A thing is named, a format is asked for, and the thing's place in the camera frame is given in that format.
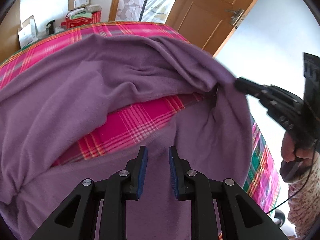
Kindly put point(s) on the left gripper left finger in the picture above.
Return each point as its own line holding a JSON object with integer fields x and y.
{"x": 97, "y": 208}

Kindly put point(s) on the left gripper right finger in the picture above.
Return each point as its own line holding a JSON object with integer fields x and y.
{"x": 219, "y": 209}

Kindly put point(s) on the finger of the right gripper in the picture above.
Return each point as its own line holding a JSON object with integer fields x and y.
{"x": 246, "y": 86}

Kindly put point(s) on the purple fleece garment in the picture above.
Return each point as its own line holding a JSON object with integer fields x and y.
{"x": 67, "y": 95}

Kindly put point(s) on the floral sleeve forearm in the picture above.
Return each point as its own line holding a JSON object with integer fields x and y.
{"x": 304, "y": 206}

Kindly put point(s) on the person's right hand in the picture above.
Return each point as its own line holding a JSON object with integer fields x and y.
{"x": 289, "y": 153}

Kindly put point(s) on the wooden door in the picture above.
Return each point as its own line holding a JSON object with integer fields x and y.
{"x": 205, "y": 23}

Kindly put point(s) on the pink plaid bed cover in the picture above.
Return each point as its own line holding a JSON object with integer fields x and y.
{"x": 132, "y": 124}

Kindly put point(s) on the wooden wardrobe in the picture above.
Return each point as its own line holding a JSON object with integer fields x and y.
{"x": 9, "y": 32}

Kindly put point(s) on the black spray bottle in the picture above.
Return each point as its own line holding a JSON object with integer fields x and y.
{"x": 50, "y": 27}

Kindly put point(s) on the white small box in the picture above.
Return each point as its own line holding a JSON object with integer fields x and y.
{"x": 27, "y": 33}

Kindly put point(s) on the metal door handle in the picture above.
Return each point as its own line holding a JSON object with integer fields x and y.
{"x": 236, "y": 16}

